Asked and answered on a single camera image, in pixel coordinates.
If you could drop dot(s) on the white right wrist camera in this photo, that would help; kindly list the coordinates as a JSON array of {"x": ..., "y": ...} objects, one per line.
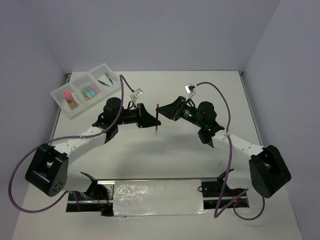
[{"x": 190, "y": 89}]

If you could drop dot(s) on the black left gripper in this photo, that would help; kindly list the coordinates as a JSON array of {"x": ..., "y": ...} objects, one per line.
[{"x": 143, "y": 118}]

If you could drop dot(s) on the purple highlighter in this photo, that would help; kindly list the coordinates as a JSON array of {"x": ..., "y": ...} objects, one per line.
[{"x": 95, "y": 88}]

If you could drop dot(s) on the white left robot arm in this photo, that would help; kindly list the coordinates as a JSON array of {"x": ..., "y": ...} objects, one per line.
[{"x": 48, "y": 170}]

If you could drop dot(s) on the red pen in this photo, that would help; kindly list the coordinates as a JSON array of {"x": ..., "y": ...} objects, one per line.
[{"x": 157, "y": 118}]

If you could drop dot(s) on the silver foil covered plate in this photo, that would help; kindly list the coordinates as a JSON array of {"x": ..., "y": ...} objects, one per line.
[{"x": 157, "y": 198}]

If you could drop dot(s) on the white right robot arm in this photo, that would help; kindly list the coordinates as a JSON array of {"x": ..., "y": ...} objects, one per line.
[{"x": 267, "y": 168}]

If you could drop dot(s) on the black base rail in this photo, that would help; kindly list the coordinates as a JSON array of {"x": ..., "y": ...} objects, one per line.
[{"x": 102, "y": 203}]

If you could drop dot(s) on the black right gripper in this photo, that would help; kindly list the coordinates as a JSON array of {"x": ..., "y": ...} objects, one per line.
[{"x": 173, "y": 110}]

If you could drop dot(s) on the clear three-compartment plastic tray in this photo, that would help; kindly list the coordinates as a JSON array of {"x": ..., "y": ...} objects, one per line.
[{"x": 76, "y": 83}]

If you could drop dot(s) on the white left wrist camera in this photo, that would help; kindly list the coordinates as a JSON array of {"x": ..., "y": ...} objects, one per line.
[{"x": 135, "y": 95}]

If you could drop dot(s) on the green highlighter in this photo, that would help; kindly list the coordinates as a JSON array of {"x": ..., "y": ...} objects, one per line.
[{"x": 85, "y": 91}]

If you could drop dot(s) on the blue highlighter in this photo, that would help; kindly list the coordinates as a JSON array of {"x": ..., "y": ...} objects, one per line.
[{"x": 90, "y": 94}]

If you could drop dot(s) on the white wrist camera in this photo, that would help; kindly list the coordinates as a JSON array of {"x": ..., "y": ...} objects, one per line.
[
  {"x": 135, "y": 95},
  {"x": 190, "y": 89}
]

